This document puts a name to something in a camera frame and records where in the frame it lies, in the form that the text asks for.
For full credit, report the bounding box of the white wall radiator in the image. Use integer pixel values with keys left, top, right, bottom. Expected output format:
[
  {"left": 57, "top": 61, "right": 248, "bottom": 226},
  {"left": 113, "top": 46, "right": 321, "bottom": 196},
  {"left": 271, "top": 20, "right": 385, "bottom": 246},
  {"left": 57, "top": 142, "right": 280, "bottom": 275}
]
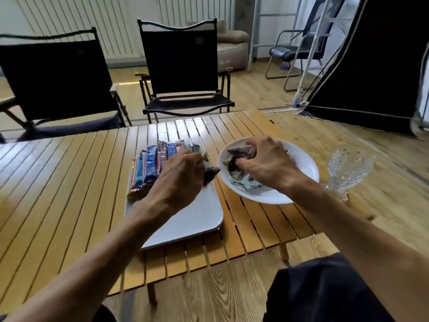
[
  {"left": 10, "top": 0, "right": 141, "bottom": 61},
  {"left": 156, "top": 0, "right": 235, "bottom": 29}
]

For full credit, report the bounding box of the person's left leg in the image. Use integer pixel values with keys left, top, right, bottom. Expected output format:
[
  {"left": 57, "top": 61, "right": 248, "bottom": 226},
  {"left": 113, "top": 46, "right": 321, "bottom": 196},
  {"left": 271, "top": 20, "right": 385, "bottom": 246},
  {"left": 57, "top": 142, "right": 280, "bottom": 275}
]
[{"left": 88, "top": 304, "right": 118, "bottom": 322}]

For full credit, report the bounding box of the black office chair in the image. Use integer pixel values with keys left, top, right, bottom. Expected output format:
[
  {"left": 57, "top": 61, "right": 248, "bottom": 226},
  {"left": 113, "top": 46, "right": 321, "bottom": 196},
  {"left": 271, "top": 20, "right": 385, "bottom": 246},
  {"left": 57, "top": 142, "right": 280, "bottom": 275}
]
[{"left": 265, "top": 0, "right": 348, "bottom": 93}]

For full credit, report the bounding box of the person's right hand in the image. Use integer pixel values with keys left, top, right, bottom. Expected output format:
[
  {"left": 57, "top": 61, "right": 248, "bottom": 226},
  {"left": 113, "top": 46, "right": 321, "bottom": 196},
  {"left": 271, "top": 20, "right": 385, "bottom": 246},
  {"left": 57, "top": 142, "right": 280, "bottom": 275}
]
[{"left": 234, "top": 136, "right": 304, "bottom": 195}]

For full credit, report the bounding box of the clear patterned glass cup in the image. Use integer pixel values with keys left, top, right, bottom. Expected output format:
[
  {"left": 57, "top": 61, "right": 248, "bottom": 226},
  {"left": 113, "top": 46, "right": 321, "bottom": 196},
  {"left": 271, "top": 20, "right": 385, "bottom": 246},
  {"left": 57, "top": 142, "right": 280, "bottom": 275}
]
[{"left": 320, "top": 146, "right": 377, "bottom": 202}]

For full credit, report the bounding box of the person's left hand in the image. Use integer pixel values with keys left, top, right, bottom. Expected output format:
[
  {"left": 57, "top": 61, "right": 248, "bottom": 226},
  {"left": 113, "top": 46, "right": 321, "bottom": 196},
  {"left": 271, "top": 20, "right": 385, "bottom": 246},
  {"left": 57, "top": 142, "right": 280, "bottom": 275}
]
[{"left": 144, "top": 149, "right": 207, "bottom": 217}]

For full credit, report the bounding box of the person's right leg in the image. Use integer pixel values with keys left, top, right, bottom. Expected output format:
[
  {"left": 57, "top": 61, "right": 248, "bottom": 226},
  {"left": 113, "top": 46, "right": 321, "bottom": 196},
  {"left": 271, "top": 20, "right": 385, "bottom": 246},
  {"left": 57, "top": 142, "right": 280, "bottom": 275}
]
[{"left": 263, "top": 253, "right": 396, "bottom": 322}]

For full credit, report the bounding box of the white metal frame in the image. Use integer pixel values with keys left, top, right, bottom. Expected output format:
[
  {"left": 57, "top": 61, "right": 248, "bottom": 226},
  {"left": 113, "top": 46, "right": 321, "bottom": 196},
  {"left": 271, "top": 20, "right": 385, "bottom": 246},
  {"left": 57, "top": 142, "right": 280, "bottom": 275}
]
[{"left": 247, "top": 0, "right": 339, "bottom": 107}]

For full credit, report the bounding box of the black fabric backdrop panel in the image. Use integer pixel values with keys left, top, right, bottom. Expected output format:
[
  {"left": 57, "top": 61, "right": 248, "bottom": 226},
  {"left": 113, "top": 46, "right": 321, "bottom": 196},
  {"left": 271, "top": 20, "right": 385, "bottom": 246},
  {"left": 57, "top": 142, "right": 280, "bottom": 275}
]
[{"left": 294, "top": 0, "right": 429, "bottom": 139}]

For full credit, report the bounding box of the person's left forearm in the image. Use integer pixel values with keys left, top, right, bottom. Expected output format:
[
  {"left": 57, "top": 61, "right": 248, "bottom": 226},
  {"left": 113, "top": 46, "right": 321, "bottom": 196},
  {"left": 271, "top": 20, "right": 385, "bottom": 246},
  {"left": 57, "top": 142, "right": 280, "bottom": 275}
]
[{"left": 5, "top": 197, "right": 178, "bottom": 322}]

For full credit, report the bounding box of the pyramid mesh tea bag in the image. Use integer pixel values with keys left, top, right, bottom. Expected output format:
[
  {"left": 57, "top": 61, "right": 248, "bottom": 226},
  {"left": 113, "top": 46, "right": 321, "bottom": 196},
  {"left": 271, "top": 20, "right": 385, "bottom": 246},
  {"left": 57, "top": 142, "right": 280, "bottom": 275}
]
[{"left": 202, "top": 165, "right": 222, "bottom": 187}]

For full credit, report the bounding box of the white round bowl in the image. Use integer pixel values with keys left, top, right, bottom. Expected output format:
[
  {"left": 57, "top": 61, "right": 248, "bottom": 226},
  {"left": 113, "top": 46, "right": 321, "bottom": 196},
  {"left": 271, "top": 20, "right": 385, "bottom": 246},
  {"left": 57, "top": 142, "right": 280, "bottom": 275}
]
[{"left": 217, "top": 136, "right": 320, "bottom": 206}]

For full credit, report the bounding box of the person's right forearm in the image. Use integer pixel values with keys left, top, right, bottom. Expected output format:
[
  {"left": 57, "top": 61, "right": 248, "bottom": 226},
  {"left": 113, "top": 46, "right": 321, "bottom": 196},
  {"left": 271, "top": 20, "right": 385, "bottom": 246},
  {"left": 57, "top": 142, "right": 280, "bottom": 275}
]
[{"left": 285, "top": 174, "right": 429, "bottom": 322}]

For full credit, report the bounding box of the beige inflatable sofa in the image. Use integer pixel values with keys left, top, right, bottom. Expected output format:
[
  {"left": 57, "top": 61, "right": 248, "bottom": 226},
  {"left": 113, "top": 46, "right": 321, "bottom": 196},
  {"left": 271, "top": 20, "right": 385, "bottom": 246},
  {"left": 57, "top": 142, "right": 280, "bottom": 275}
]
[{"left": 187, "top": 20, "right": 249, "bottom": 72}]

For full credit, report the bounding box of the pile of grey sachets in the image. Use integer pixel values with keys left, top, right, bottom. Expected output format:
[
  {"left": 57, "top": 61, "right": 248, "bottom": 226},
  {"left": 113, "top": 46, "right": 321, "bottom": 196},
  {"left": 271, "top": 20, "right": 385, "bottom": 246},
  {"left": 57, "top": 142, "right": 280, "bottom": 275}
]
[{"left": 223, "top": 145, "right": 272, "bottom": 191}]

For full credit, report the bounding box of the person's leg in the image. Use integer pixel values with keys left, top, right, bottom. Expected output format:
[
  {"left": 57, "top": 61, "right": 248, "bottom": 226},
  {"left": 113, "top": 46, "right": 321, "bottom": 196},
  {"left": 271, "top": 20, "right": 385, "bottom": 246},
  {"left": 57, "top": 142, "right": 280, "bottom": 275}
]
[
  {"left": 263, "top": 253, "right": 396, "bottom": 322},
  {"left": 88, "top": 304, "right": 118, "bottom": 322}
]

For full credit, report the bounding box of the black folding chair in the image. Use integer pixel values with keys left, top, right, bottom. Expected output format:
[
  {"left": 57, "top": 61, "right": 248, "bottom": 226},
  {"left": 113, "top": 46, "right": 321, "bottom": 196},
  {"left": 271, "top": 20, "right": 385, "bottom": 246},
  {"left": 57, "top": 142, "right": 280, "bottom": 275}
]
[
  {"left": 0, "top": 26, "right": 133, "bottom": 144},
  {"left": 135, "top": 17, "right": 236, "bottom": 124}
]

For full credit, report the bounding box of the grey rectangular tray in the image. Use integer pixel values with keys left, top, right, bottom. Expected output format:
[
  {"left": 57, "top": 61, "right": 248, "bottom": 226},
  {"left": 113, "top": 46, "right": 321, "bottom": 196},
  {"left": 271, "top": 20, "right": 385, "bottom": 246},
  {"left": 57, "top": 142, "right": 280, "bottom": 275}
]
[{"left": 124, "top": 144, "right": 224, "bottom": 251}]

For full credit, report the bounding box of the row of colourful stick packets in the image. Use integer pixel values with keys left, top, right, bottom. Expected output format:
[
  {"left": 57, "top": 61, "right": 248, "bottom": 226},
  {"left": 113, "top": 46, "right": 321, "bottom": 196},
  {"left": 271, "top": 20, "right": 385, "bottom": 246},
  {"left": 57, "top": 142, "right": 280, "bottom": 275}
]
[{"left": 126, "top": 140, "right": 210, "bottom": 202}]

